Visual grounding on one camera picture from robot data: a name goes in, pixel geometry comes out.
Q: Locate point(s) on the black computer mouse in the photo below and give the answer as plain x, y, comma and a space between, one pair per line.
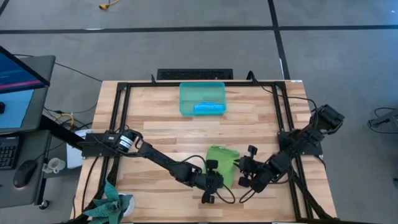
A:
24, 174

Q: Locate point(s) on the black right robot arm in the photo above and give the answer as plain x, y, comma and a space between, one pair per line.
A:
298, 140

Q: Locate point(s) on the black floor stand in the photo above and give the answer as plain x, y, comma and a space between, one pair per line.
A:
384, 119

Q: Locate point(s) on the green microfiber towel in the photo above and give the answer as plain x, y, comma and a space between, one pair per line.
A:
224, 161

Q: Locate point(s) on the white bin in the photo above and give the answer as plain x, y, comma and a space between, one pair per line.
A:
73, 155

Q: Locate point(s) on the blue microfiber towel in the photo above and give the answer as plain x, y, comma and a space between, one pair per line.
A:
208, 108

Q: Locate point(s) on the black keyboard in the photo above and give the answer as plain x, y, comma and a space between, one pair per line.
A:
7, 152

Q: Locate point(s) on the dark green cloth pile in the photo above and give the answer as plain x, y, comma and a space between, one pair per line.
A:
109, 208

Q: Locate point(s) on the teal translucent plastic basket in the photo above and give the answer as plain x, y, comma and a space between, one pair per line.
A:
192, 93

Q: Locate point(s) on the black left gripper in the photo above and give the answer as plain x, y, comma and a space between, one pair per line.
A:
210, 182

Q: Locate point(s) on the blue-screen desk monitor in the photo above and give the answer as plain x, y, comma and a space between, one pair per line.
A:
15, 74

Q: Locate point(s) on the white round container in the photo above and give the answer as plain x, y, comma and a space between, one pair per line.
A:
130, 205

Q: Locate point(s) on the black floor vent grate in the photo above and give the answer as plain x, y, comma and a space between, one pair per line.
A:
192, 74

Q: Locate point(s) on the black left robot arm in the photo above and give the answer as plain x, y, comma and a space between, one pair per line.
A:
161, 158

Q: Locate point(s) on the black metal table frame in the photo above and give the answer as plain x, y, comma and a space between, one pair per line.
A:
155, 84

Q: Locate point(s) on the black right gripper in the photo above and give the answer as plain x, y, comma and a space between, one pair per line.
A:
259, 174

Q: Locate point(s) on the grey computer cart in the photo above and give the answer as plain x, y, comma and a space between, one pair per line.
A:
43, 105

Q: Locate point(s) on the white mug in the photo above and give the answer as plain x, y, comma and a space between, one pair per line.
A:
56, 164

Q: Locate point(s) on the black caster wheel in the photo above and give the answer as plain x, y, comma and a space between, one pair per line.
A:
44, 204

